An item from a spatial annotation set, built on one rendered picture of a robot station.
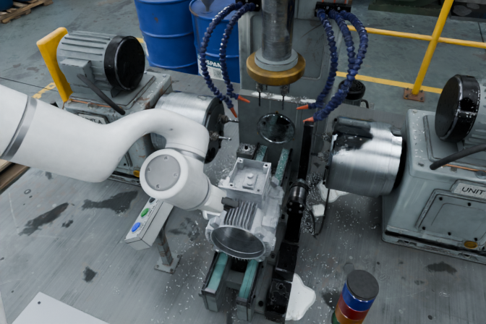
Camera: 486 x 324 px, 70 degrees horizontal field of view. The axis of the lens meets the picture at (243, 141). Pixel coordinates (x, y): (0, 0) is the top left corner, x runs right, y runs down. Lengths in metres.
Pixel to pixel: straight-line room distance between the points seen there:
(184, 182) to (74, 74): 0.79
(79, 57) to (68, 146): 0.79
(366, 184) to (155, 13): 2.32
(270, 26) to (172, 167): 0.55
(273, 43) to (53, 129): 0.67
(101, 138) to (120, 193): 0.94
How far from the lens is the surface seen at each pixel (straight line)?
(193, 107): 1.19
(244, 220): 0.92
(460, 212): 1.19
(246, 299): 1.01
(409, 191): 1.13
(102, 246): 1.34
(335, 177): 1.12
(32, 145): 0.51
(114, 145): 0.54
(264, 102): 1.25
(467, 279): 1.36
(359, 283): 0.74
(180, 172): 0.56
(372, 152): 1.10
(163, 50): 3.14
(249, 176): 0.98
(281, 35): 1.00
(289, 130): 1.30
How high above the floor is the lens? 1.86
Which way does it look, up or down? 42 degrees down
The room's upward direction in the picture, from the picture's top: 2 degrees counter-clockwise
